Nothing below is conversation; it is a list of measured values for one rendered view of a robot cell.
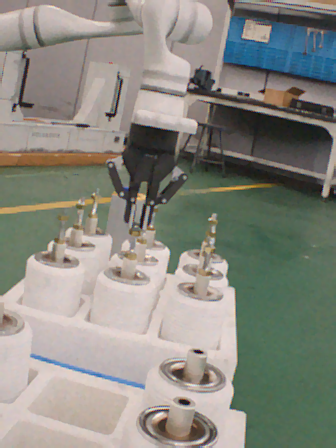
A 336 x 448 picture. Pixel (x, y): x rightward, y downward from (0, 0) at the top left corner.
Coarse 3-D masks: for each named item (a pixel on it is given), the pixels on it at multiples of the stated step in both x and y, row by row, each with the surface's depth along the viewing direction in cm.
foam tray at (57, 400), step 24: (48, 384) 66; (72, 384) 68; (96, 384) 68; (120, 384) 69; (0, 408) 57; (24, 408) 59; (48, 408) 68; (72, 408) 69; (96, 408) 68; (120, 408) 68; (0, 432) 53; (24, 432) 57; (48, 432) 56; (72, 432) 56; (96, 432) 69; (120, 432) 58; (240, 432) 63
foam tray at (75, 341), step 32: (32, 320) 85; (64, 320) 86; (160, 320) 94; (224, 320) 100; (32, 352) 86; (64, 352) 86; (96, 352) 85; (128, 352) 84; (160, 352) 84; (224, 352) 86
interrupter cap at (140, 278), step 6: (108, 270) 91; (114, 270) 91; (120, 270) 92; (138, 270) 93; (108, 276) 88; (114, 276) 88; (120, 276) 90; (138, 276) 91; (144, 276) 91; (120, 282) 87; (126, 282) 87; (132, 282) 87; (138, 282) 87; (144, 282) 88
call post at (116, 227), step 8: (112, 200) 127; (120, 200) 126; (136, 200) 126; (144, 200) 129; (112, 208) 127; (120, 208) 127; (136, 208) 126; (112, 216) 127; (120, 216) 127; (136, 216) 127; (112, 224) 128; (120, 224) 127; (112, 232) 128; (120, 232) 128; (128, 232) 128; (112, 240) 128; (120, 240) 128; (112, 248) 129; (120, 248) 128; (112, 256) 129
